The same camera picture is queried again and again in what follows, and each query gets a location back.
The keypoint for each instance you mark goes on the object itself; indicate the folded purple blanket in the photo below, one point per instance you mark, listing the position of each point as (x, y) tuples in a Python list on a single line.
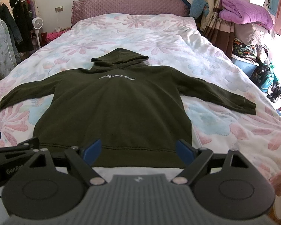
[(243, 12)]

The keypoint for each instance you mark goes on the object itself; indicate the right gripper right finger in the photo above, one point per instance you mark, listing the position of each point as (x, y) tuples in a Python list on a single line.
[(195, 160)]

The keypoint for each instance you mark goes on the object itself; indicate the purple quilted headboard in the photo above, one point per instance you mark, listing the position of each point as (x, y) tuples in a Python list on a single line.
[(83, 9)]

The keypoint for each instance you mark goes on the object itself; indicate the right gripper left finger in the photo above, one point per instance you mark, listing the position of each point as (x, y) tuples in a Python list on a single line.
[(80, 162)]

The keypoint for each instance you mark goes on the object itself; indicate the pink cloth beside bed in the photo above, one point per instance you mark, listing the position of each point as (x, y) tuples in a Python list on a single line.
[(54, 35)]

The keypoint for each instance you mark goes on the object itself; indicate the light patterned garment bag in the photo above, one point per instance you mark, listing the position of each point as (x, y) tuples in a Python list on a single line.
[(7, 56)]

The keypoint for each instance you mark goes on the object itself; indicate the white standing fan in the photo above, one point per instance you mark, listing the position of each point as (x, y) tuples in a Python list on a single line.
[(37, 23)]

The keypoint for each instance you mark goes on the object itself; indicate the blue plush toy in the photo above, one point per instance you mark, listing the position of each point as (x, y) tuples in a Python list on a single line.
[(199, 7)]

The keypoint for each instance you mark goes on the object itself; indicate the dark clothes on rack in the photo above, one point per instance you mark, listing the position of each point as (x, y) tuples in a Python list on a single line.
[(18, 18)]

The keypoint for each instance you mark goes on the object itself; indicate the brown striped curtain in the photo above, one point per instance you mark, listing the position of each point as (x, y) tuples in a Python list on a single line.
[(220, 32)]

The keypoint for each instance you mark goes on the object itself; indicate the floral white duvet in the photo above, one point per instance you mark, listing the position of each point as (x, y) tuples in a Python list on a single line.
[(170, 40)]

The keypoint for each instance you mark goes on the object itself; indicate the wall power outlet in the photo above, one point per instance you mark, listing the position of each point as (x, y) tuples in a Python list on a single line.
[(59, 9)]

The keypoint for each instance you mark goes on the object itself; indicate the teal backpack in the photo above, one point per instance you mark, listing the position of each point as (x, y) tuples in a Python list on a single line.
[(263, 77)]

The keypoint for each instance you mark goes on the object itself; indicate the blue storage box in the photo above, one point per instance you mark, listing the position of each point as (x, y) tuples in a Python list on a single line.
[(247, 66)]

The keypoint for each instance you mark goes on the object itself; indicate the dark green hoodie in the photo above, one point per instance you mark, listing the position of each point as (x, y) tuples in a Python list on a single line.
[(135, 110)]

